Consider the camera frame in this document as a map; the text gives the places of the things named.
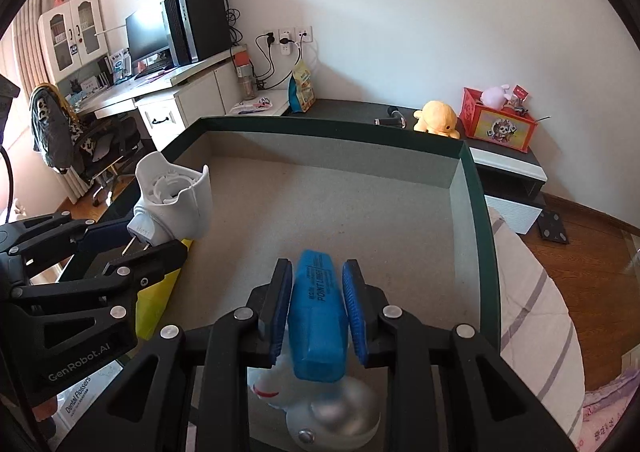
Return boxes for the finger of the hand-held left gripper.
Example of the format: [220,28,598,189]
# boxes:
[0,211,134,279]
[9,240,189,309]

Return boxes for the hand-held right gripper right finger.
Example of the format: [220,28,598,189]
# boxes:
[341,259,578,452]

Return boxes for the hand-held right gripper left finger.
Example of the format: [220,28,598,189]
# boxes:
[55,258,293,452]

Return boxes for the blue highlighter pen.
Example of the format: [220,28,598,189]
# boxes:
[290,249,348,383]

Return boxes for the clear dental flosser box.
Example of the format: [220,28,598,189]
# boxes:
[55,359,126,433]

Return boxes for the green-rimmed pink storage box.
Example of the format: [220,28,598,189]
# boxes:
[57,116,502,452]

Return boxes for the yellow plastic packet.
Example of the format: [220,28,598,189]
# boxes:
[135,238,193,340]

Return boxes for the white and silver toy figure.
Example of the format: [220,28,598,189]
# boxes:
[247,357,382,450]

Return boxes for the black and white jacket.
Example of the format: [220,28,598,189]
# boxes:
[29,82,83,173]

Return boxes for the black office chair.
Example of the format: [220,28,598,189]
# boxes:
[70,109,158,205]

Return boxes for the white desk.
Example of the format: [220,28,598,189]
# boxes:
[70,47,248,153]

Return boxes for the blue and white box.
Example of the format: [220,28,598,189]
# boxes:
[112,49,133,85]

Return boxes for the white printed packet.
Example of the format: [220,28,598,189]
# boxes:
[232,97,276,114]

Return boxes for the black handheld device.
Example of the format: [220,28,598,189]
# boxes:
[374,106,407,129]

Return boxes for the beige curtain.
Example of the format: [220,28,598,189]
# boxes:
[12,0,51,98]

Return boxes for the white glass-door cabinet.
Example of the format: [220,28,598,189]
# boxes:
[38,0,108,83]

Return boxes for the black and white low cabinet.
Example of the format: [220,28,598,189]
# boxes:
[280,98,548,235]

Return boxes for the orange lid jar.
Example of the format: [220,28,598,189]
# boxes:
[235,51,257,101]

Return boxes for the yellow plush toy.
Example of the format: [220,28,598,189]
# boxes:
[413,101,461,139]

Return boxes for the blue snack bag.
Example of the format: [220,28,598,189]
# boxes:
[287,61,317,113]

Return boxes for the black floor scale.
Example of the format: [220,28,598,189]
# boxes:
[537,209,571,245]

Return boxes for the black computer monitor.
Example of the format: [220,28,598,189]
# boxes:
[125,9,173,68]

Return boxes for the red printed storage box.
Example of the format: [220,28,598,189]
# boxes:
[460,87,538,154]

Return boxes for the black computer tower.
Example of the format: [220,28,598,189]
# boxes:
[161,0,232,67]

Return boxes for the pink plush toy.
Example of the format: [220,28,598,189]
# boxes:
[481,83,512,109]

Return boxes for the pink printed quilt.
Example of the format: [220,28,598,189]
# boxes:
[580,374,637,452]

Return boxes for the black power cable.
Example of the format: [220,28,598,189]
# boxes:
[255,32,301,88]

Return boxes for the white wall outlets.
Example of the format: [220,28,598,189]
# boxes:
[277,24,313,55]

